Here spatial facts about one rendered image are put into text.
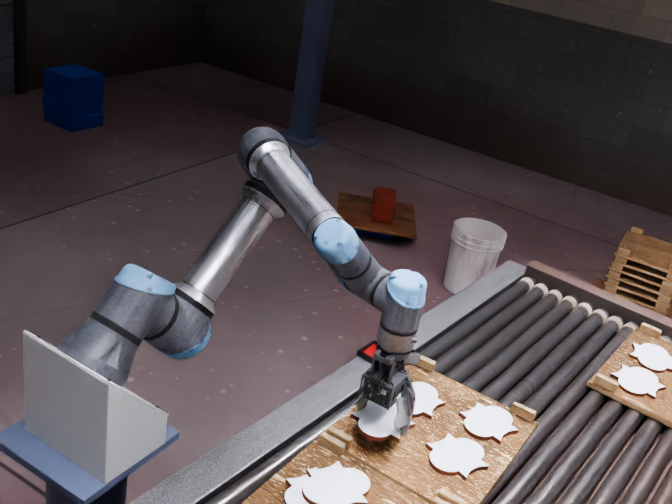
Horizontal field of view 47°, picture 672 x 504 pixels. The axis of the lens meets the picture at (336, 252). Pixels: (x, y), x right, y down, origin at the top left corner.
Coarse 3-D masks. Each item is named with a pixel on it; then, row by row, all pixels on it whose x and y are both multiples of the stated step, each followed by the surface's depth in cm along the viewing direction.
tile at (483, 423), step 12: (480, 408) 180; (492, 408) 181; (468, 420) 176; (480, 420) 176; (492, 420) 177; (504, 420) 178; (468, 432) 173; (480, 432) 172; (492, 432) 173; (504, 432) 174; (516, 432) 176
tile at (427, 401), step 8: (416, 384) 185; (424, 384) 185; (416, 392) 182; (424, 392) 183; (432, 392) 183; (416, 400) 179; (424, 400) 180; (432, 400) 180; (440, 400) 181; (416, 408) 176; (424, 408) 177; (432, 408) 177; (416, 416) 175
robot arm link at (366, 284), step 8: (376, 264) 150; (368, 272) 147; (376, 272) 150; (384, 272) 151; (344, 280) 149; (352, 280) 147; (360, 280) 148; (368, 280) 149; (376, 280) 149; (352, 288) 151; (360, 288) 150; (368, 288) 150; (376, 288) 149; (360, 296) 153; (368, 296) 150
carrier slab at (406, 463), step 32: (448, 384) 189; (448, 416) 178; (512, 416) 182; (352, 448) 163; (384, 448) 164; (416, 448) 166; (512, 448) 171; (416, 480) 157; (448, 480) 158; (480, 480) 160
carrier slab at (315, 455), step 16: (320, 448) 161; (288, 464) 155; (304, 464) 156; (320, 464) 157; (352, 464) 158; (272, 480) 150; (384, 480) 156; (256, 496) 146; (272, 496) 147; (368, 496) 151; (384, 496) 151; (400, 496) 152; (416, 496) 153
